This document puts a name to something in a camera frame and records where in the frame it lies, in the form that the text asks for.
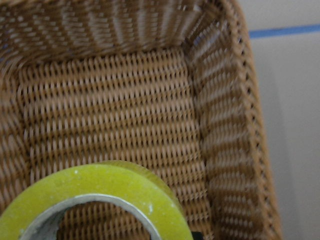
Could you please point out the brown wicker basket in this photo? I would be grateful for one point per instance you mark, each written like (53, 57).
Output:
(167, 84)

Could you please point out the yellow tape roll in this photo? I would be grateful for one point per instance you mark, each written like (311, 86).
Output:
(115, 200)

